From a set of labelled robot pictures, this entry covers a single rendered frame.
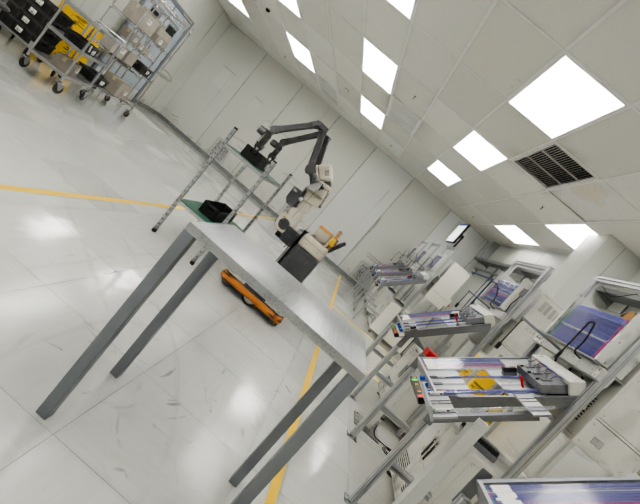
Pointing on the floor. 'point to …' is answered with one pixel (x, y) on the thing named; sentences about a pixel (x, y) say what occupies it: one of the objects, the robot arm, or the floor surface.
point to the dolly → (33, 23)
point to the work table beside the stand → (253, 271)
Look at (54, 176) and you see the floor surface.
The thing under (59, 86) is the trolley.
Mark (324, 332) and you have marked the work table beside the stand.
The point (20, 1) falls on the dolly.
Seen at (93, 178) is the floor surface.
